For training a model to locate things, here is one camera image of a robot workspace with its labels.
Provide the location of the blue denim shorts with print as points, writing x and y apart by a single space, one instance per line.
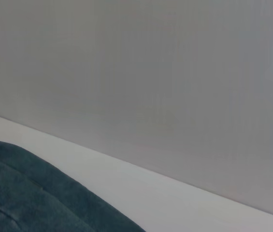
34 193

